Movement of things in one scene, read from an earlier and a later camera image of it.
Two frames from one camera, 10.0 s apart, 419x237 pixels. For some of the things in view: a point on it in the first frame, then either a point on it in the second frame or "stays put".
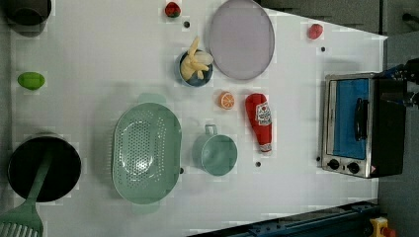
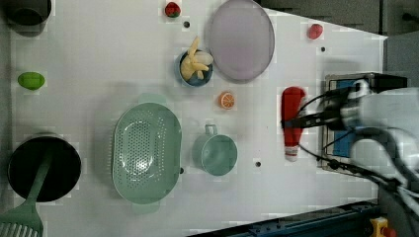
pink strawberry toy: [315, 32] stays put
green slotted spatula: [22, 220] stays put
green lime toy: [31, 80] stays put
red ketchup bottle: [259, 114] -> [292, 103]
